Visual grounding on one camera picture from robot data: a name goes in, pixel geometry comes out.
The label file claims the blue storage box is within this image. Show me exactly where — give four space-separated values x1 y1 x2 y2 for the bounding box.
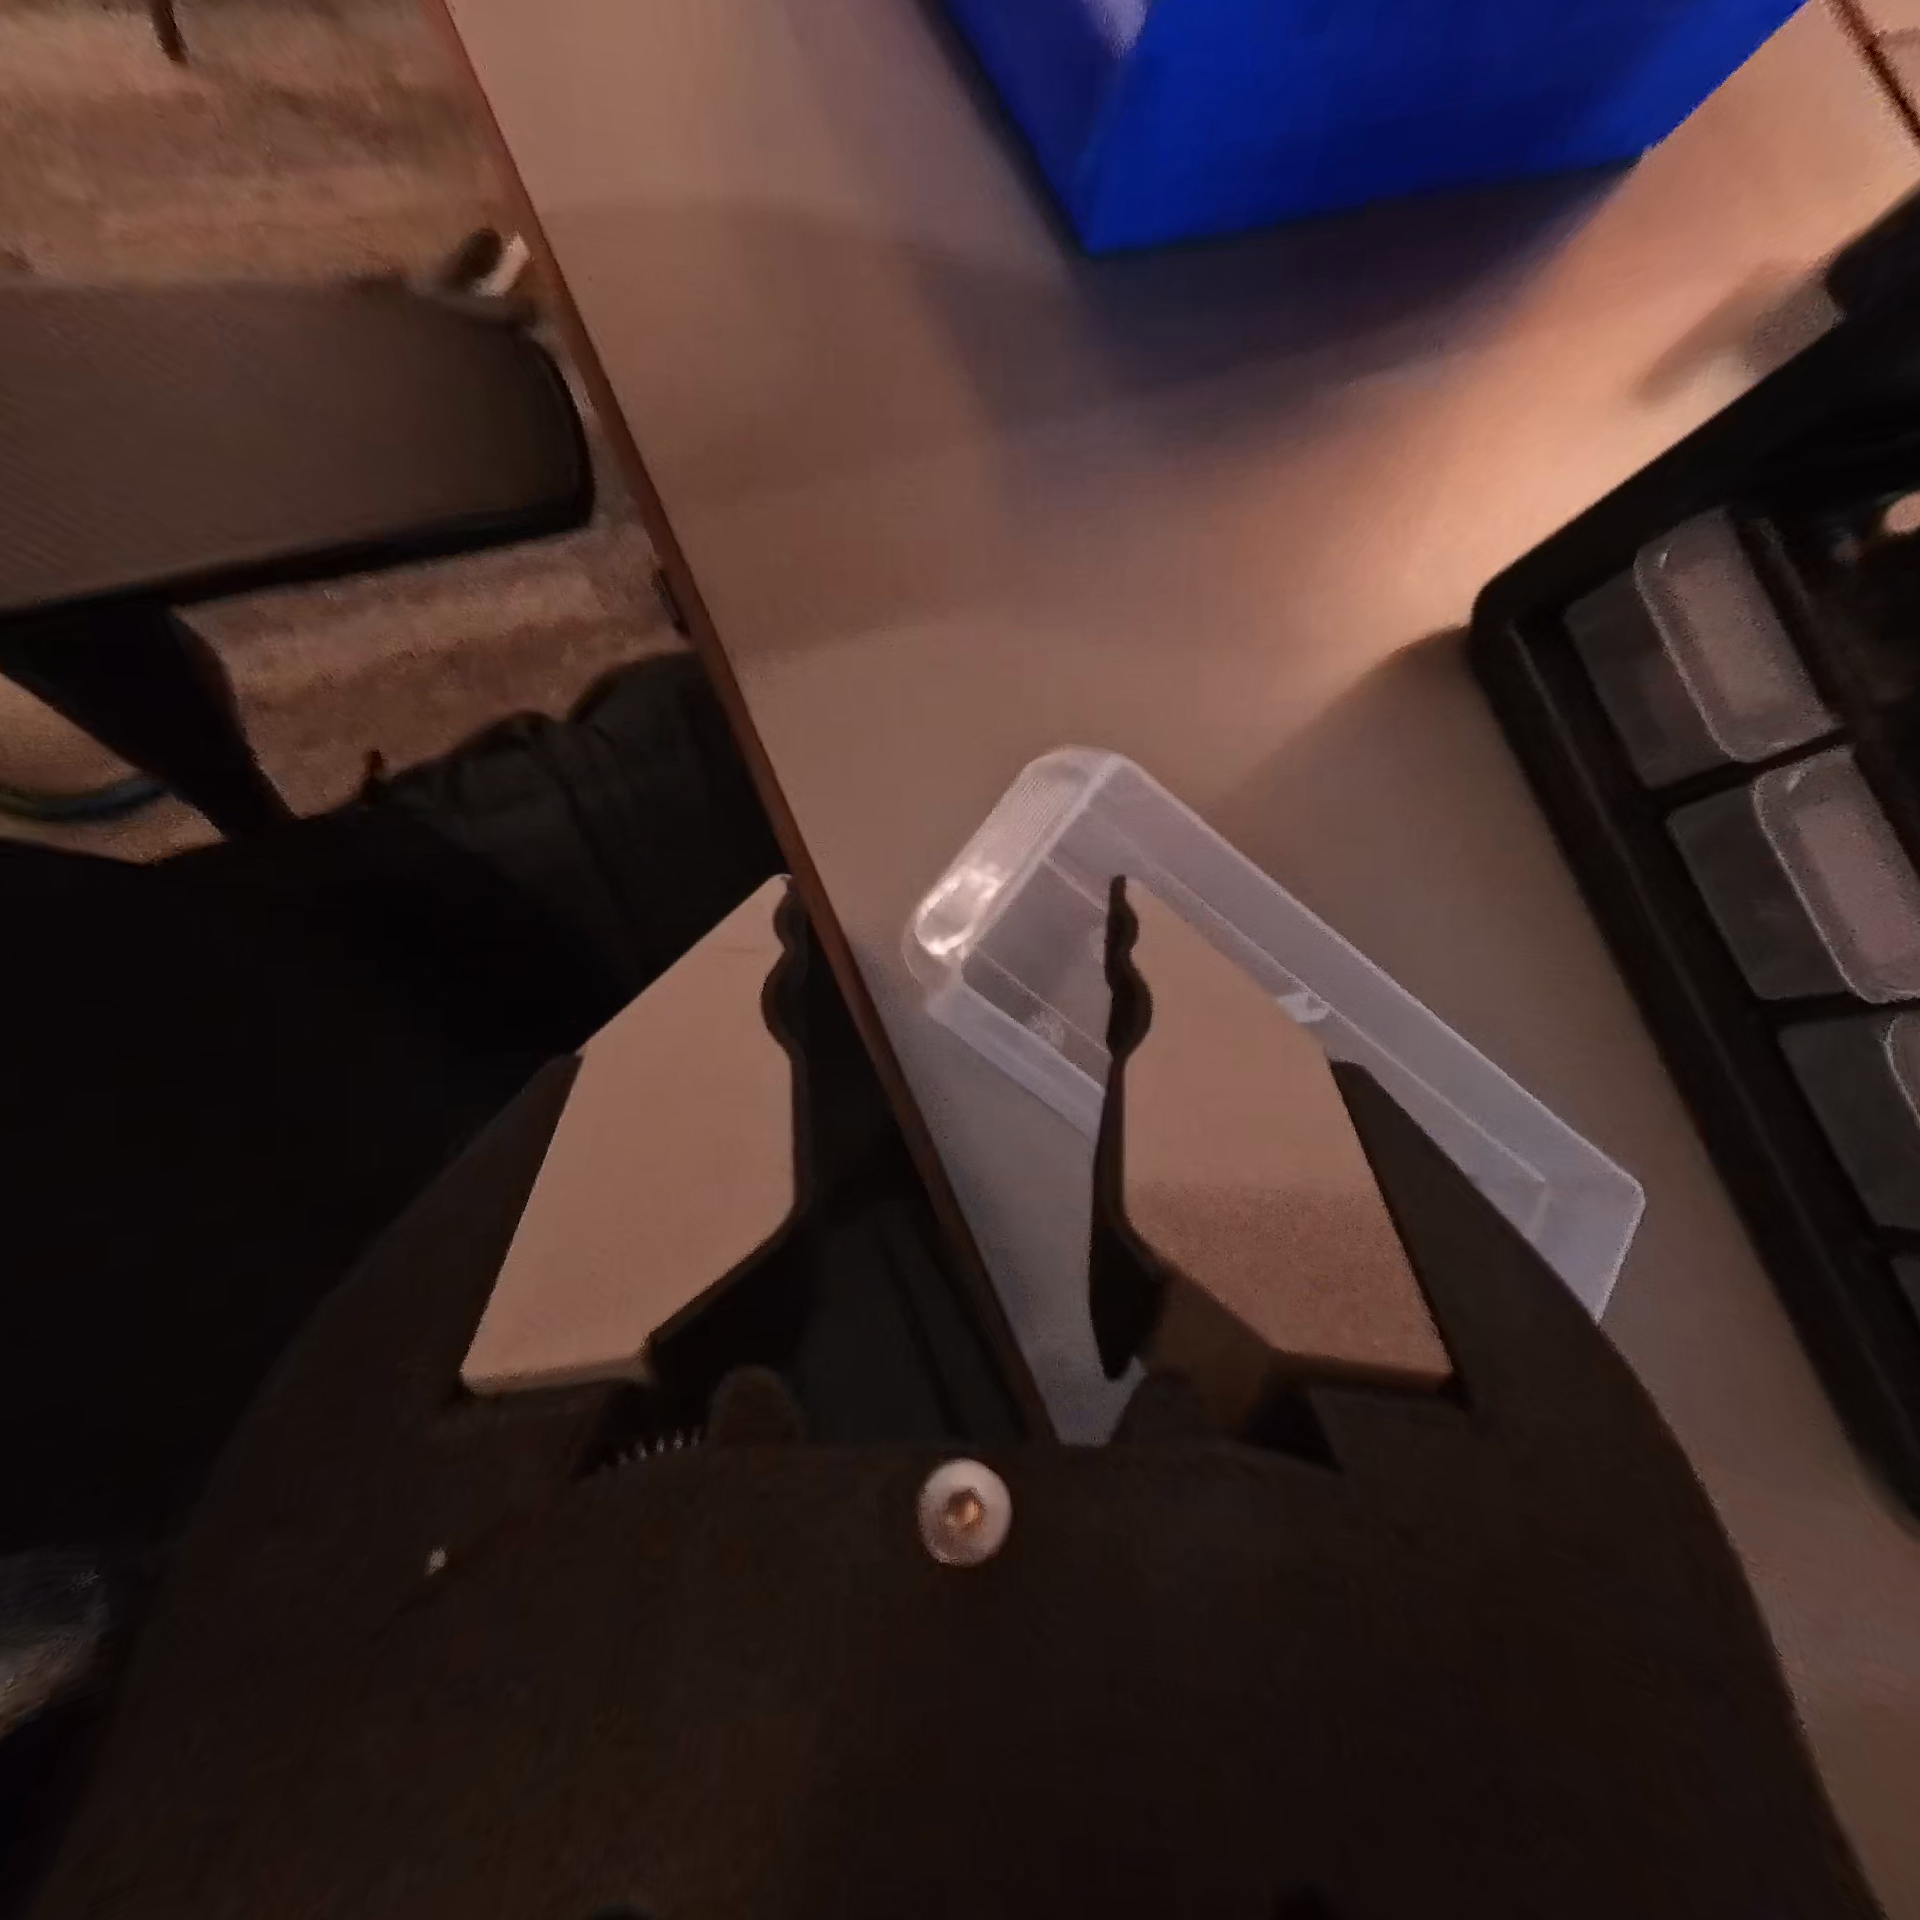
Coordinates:
938 0 1809 255

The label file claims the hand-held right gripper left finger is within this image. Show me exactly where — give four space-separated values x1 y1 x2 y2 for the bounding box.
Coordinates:
457 875 821 1399

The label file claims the set of clear cabinet drawers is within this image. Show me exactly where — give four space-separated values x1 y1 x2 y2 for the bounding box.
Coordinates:
1566 509 1920 1305

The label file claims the black drawer cabinet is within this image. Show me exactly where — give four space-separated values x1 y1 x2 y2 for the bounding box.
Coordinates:
1468 208 1920 1517

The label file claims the dark cloth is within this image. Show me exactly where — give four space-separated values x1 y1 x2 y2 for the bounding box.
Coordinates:
0 658 791 1549

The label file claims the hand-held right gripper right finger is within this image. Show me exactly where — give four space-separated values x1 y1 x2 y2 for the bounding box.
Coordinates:
1088 875 1456 1388

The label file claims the clear plastic drawer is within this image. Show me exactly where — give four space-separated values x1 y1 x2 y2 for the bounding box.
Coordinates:
902 749 1646 1449

